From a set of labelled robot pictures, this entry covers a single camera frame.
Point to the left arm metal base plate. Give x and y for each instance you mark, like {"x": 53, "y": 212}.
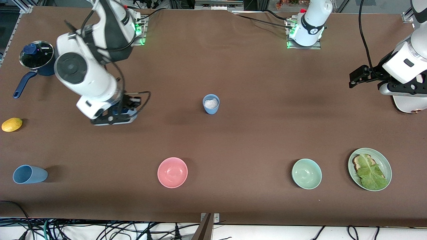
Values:
{"x": 313, "y": 47}

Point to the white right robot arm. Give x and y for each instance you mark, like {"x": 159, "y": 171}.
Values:
{"x": 83, "y": 71}

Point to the grey metal box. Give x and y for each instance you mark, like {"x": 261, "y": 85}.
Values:
{"x": 218, "y": 4}

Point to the yellow lemon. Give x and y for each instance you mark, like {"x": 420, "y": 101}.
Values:
{"x": 11, "y": 124}

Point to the white toaster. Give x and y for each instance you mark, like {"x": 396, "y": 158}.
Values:
{"x": 408, "y": 105}

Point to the metal table edge bracket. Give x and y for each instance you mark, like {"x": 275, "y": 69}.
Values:
{"x": 216, "y": 218}

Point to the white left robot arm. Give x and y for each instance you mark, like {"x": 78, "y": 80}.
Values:
{"x": 405, "y": 60}

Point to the pink bowl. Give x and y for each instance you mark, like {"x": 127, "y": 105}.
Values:
{"x": 172, "y": 172}

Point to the green lettuce leaf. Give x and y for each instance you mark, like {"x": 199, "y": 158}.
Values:
{"x": 372, "y": 175}

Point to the pale green plate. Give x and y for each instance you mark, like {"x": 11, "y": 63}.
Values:
{"x": 352, "y": 170}

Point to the pale green bowl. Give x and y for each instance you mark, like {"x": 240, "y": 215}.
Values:
{"x": 307, "y": 174}

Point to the aluminium frame rail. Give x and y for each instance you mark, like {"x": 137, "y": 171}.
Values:
{"x": 13, "y": 31}

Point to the glass lid with blue knob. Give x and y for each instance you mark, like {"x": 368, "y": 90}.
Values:
{"x": 36, "y": 55}

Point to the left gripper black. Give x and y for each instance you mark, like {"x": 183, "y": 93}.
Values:
{"x": 374, "y": 76}

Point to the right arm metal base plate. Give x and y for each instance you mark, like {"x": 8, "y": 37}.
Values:
{"x": 144, "y": 36}

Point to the dark blue saucepan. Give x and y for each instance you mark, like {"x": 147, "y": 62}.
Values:
{"x": 50, "y": 70}

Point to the dark mounting pole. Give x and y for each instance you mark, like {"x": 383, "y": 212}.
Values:
{"x": 204, "y": 230}

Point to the blue cup with white filling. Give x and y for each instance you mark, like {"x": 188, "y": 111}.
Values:
{"x": 211, "y": 110}

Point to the bread slice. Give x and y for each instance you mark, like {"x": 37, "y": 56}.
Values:
{"x": 356, "y": 163}

